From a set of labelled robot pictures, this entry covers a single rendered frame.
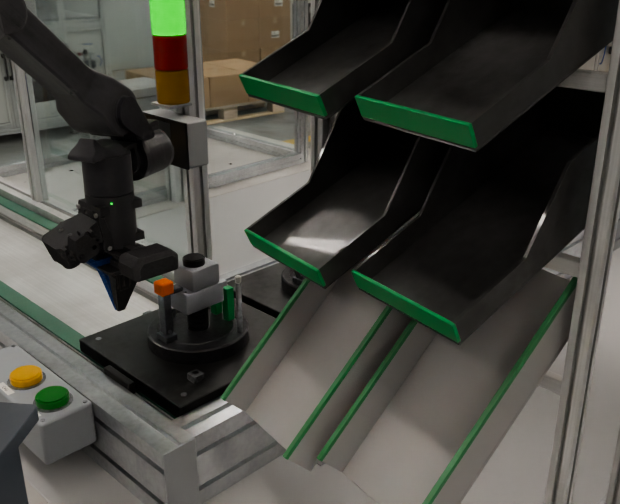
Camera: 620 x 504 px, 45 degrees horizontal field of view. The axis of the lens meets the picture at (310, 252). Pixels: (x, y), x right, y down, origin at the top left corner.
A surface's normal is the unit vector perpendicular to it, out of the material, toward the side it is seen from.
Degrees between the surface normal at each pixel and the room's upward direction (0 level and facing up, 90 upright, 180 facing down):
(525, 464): 0
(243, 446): 90
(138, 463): 90
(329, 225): 25
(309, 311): 90
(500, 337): 45
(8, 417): 0
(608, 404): 0
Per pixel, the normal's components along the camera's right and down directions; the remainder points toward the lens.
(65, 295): 0.00, -0.92
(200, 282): 0.72, 0.27
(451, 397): -0.58, -0.50
